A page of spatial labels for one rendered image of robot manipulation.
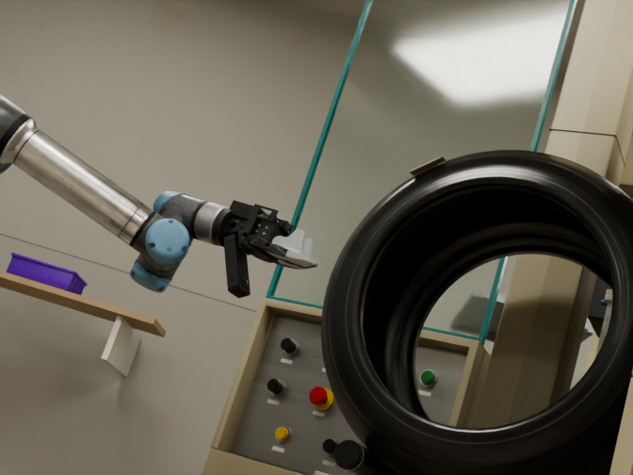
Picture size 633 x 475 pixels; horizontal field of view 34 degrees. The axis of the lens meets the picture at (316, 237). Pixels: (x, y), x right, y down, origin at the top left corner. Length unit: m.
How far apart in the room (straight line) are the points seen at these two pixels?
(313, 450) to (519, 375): 0.61
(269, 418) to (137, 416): 3.06
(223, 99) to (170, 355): 1.49
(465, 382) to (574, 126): 0.58
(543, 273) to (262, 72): 4.12
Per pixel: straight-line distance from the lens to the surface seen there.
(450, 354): 2.28
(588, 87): 2.12
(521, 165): 1.63
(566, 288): 1.94
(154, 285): 1.90
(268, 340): 2.45
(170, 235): 1.77
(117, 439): 5.42
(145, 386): 5.43
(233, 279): 1.84
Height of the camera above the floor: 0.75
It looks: 16 degrees up
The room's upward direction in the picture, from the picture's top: 18 degrees clockwise
